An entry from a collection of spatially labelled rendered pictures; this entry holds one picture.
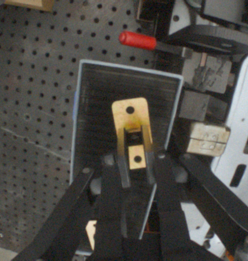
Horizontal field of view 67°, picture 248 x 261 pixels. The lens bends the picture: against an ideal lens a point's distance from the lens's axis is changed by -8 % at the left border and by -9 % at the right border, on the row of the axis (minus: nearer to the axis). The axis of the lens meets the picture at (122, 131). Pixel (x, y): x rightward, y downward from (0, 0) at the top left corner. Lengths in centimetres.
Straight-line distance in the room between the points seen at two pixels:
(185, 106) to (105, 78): 15
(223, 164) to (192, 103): 24
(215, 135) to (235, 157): 16
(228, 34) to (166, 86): 10
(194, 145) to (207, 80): 13
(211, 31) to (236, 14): 6
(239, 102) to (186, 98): 19
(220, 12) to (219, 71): 12
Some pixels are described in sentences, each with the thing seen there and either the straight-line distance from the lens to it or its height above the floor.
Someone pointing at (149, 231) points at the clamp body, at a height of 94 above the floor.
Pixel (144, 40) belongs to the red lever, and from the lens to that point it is 30.
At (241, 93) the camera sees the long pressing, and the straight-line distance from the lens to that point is 52.
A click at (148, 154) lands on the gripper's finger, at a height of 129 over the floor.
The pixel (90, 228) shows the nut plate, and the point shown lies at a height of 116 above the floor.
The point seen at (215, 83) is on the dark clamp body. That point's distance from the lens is 40.
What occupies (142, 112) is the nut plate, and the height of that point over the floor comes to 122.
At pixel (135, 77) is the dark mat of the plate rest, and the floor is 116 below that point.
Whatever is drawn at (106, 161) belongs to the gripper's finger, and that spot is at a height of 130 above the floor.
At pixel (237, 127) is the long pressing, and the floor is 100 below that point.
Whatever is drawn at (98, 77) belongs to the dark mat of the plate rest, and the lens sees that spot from 28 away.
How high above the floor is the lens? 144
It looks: 70 degrees down
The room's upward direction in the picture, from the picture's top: 178 degrees counter-clockwise
